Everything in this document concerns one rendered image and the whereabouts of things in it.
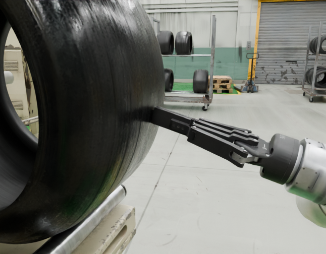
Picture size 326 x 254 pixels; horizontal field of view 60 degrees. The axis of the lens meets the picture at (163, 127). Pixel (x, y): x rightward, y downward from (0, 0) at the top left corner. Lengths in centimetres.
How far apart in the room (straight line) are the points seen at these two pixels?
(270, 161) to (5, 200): 56
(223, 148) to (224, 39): 1132
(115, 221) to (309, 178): 42
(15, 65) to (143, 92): 483
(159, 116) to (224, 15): 1133
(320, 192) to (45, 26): 42
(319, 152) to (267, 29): 1143
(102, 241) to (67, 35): 41
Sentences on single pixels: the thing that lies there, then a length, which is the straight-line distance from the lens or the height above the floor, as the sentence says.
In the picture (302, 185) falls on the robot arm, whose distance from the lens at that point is 45.
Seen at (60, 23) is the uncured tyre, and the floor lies 127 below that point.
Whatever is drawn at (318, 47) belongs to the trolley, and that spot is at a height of 133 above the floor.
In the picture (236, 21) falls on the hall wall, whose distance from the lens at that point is 1177.
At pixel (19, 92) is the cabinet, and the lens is 527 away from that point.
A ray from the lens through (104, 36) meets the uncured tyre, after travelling 38.
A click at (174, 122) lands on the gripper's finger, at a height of 112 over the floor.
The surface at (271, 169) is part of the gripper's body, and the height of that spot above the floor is 107.
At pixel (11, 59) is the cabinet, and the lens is 526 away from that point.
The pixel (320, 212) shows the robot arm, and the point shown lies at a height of 96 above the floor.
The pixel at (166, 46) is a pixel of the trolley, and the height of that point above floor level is 135.
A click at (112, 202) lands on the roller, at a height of 91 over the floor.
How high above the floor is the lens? 123
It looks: 15 degrees down
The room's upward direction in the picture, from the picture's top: straight up
